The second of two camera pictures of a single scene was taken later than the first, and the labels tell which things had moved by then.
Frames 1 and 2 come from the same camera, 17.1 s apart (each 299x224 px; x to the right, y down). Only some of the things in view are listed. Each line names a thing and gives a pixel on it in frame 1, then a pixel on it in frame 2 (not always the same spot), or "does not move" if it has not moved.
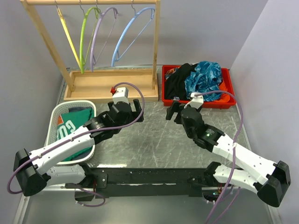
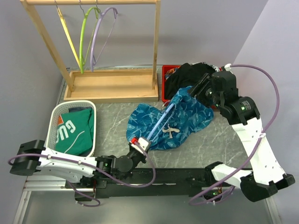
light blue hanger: x=124 y=28 -> x=161 y=122
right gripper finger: x=178 y=119 -> x=197 y=90
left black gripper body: x=133 y=117 -> x=136 y=158
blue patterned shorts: x=206 y=78 -> x=188 y=114
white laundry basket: x=58 y=108 does not move
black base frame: x=112 y=182 does not move
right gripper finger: x=174 y=108 -> x=203 y=81
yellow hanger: x=63 y=22 does not move
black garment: x=175 y=82 does not move
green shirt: x=69 y=122 does not move
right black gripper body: x=189 y=133 -> x=211 y=97
